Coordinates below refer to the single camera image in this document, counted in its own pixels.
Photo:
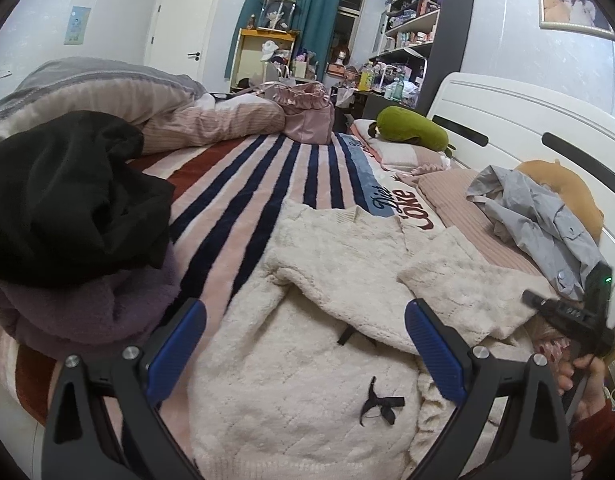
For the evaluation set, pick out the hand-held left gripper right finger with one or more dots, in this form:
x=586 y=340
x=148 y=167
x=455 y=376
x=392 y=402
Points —
x=435 y=355

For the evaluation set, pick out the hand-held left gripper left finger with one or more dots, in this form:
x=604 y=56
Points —
x=175 y=350

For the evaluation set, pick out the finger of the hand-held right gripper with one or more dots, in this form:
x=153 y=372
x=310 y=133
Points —
x=535 y=299

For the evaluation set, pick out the cream knit sweater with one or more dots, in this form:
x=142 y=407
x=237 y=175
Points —
x=287 y=360

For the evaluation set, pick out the person's right forearm red sleeve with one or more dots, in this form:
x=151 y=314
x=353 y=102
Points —
x=602 y=442

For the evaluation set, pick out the person's right hand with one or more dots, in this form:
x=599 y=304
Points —
x=595 y=385

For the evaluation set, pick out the grey jacket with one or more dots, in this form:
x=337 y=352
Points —
x=542 y=220

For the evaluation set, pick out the purple fleece garment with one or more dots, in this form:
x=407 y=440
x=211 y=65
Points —
x=87 y=310

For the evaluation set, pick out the orange plush toy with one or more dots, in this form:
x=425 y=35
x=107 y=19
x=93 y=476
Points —
x=577 y=195

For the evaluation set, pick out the pink ribbed pillow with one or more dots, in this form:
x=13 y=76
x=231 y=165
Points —
x=452 y=205

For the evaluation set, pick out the striped printed blanket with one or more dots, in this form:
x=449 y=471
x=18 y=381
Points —
x=227 y=200

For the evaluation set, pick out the black garment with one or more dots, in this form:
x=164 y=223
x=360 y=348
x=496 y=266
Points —
x=62 y=200

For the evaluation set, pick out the white bed headboard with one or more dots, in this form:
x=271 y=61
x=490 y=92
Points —
x=512 y=110

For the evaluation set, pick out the pink white pillow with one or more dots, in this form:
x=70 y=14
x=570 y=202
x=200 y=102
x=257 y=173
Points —
x=402 y=155

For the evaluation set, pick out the green plush pillow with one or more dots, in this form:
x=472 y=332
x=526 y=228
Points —
x=412 y=127

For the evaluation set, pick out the pink grey striped duvet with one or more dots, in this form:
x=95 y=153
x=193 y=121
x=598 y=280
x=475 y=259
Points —
x=137 y=95

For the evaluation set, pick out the pink satin bag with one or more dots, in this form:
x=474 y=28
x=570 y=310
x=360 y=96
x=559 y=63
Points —
x=307 y=110

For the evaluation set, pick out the yellow bottle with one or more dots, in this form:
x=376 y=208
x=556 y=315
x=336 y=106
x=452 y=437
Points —
x=366 y=79

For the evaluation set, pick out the black bookshelf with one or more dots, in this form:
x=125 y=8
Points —
x=450 y=35

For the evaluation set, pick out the yellow cabinet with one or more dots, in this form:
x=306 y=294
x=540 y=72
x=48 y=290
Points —
x=247 y=60

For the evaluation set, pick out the wig head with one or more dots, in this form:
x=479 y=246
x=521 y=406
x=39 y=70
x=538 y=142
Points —
x=342 y=55

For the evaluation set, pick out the white hat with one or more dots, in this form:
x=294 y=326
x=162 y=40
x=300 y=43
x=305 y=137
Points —
x=270 y=51

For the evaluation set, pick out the white door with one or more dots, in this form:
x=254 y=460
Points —
x=182 y=30

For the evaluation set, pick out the window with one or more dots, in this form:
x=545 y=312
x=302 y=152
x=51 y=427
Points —
x=348 y=25

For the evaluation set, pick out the glass display case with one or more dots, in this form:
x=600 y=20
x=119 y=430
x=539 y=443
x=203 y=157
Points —
x=276 y=10

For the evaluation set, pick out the framed wall photo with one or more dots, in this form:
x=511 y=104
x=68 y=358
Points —
x=575 y=7

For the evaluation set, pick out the small wall poster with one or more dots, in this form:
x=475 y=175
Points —
x=77 y=25

